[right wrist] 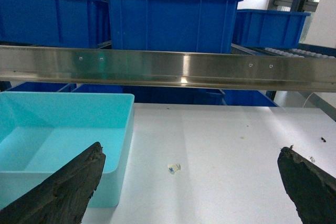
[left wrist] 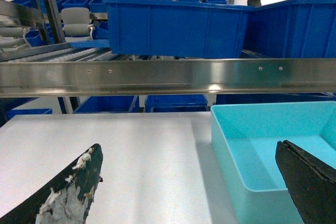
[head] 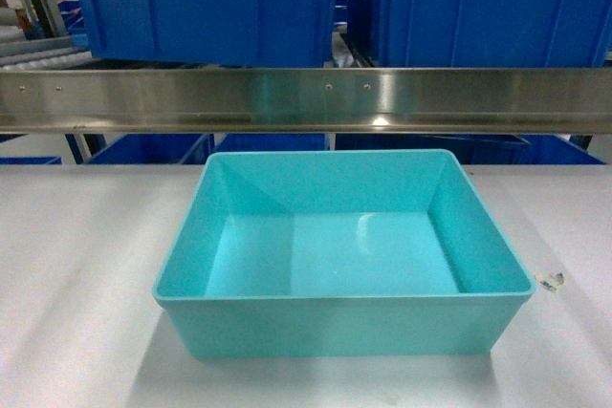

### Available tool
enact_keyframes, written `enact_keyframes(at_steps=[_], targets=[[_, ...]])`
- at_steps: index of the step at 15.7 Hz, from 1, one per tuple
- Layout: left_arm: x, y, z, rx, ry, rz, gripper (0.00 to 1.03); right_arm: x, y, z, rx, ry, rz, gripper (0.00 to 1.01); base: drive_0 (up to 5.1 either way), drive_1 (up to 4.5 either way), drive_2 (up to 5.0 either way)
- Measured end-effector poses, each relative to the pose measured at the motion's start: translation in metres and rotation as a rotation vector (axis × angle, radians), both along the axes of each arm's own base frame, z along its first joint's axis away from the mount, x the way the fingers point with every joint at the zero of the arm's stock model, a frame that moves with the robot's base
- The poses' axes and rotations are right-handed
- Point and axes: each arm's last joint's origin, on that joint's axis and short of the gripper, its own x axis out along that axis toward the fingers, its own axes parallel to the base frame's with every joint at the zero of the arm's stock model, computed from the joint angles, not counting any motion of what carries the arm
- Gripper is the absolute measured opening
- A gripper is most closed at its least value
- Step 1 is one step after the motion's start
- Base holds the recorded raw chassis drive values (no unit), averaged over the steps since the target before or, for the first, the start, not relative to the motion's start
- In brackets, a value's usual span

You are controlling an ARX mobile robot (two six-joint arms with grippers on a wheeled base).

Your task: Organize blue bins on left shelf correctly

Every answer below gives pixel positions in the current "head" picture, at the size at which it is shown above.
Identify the blue bin upper right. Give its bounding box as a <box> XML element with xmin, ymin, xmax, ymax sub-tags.
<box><xmin>347</xmin><ymin>0</ymin><xmax>611</xmax><ymax>68</ymax></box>

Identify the tape scrap on table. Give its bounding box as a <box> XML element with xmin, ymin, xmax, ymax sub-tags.
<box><xmin>535</xmin><ymin>272</ymin><xmax>565</xmax><ymax>293</ymax></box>

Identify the blue bin upper left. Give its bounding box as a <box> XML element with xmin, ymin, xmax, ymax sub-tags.
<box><xmin>79</xmin><ymin>0</ymin><xmax>336</xmax><ymax>68</ymax></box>

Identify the blue bin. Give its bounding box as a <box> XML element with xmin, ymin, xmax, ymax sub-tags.
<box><xmin>79</xmin><ymin>0</ymin><xmax>336</xmax><ymax>68</ymax></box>
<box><xmin>347</xmin><ymin>0</ymin><xmax>611</xmax><ymax>68</ymax></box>

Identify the steel shelf rail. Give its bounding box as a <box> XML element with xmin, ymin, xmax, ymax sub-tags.
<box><xmin>1</xmin><ymin>68</ymin><xmax>611</xmax><ymax>135</ymax></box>

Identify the teal plastic bin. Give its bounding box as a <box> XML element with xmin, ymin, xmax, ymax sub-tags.
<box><xmin>152</xmin><ymin>149</ymin><xmax>536</xmax><ymax>359</ymax></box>

